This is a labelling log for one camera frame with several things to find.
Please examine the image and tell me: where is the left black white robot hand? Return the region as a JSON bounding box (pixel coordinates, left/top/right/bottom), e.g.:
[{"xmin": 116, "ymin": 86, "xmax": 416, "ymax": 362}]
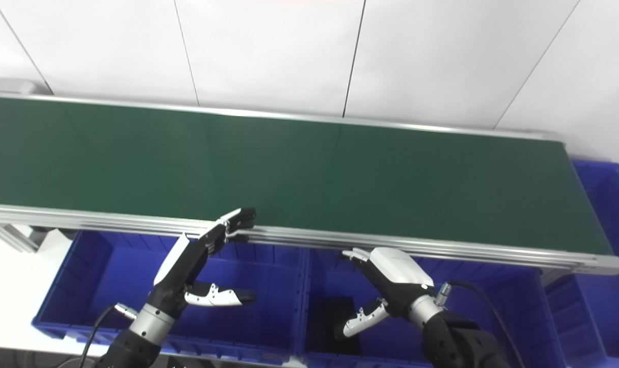
[{"xmin": 147, "ymin": 207, "xmax": 257, "ymax": 320}]

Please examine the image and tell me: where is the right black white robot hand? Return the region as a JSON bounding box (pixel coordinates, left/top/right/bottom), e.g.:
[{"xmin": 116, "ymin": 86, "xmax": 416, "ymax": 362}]
[{"xmin": 334, "ymin": 247, "xmax": 436, "ymax": 340}]

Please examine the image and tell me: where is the black cylinder block part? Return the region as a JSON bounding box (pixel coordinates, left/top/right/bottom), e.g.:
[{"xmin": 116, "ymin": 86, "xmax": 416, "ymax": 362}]
[{"xmin": 307, "ymin": 296, "xmax": 364, "ymax": 356}]

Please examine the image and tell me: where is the blue plastic bin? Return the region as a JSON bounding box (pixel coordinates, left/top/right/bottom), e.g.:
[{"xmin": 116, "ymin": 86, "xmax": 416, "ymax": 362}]
[
  {"xmin": 544, "ymin": 159, "xmax": 619, "ymax": 359},
  {"xmin": 32, "ymin": 230, "xmax": 310, "ymax": 365},
  {"xmin": 302, "ymin": 248, "xmax": 566, "ymax": 368}
]

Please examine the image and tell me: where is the green conveyor belt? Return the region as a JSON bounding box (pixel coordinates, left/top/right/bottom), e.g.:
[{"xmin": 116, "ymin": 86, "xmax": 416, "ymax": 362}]
[{"xmin": 0, "ymin": 78, "xmax": 619, "ymax": 277}]

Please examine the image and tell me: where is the aluminum conveyor leg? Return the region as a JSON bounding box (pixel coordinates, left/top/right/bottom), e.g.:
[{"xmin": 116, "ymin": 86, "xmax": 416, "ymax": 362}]
[{"xmin": 0, "ymin": 222, "xmax": 50, "ymax": 254}]

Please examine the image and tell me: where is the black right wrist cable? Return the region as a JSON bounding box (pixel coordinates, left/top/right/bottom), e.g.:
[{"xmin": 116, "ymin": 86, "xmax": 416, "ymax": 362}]
[{"xmin": 437, "ymin": 279, "xmax": 528, "ymax": 368}]

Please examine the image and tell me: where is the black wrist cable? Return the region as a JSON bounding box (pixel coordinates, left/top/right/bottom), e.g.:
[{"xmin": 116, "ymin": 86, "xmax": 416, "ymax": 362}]
[
  {"xmin": 437, "ymin": 279, "xmax": 528, "ymax": 368},
  {"xmin": 77, "ymin": 303, "xmax": 139, "ymax": 368}
]

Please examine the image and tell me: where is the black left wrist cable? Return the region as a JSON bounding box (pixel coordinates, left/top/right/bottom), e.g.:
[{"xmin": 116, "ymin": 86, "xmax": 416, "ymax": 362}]
[{"xmin": 77, "ymin": 303, "xmax": 139, "ymax": 368}]

